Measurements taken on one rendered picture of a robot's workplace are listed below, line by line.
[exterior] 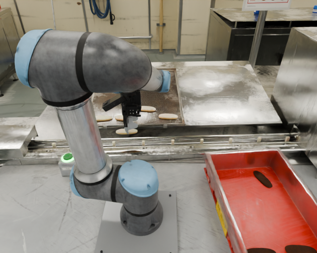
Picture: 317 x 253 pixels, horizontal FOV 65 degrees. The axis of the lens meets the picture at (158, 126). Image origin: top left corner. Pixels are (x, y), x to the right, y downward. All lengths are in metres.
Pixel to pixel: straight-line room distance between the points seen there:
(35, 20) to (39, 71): 4.60
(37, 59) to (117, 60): 0.15
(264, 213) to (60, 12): 4.49
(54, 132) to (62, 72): 0.95
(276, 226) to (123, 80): 0.76
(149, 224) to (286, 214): 0.51
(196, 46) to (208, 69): 2.95
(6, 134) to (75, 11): 3.73
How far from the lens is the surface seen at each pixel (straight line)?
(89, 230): 0.97
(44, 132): 1.45
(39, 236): 1.01
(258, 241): 0.97
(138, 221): 0.85
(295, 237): 1.03
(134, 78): 0.50
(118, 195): 0.77
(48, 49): 0.51
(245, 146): 1.24
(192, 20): 4.50
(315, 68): 1.25
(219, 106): 1.41
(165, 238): 0.90
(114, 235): 0.91
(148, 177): 0.75
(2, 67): 3.95
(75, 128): 0.61
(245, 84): 1.61
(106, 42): 0.48
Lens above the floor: 1.62
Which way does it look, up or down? 36 degrees down
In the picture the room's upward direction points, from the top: straight up
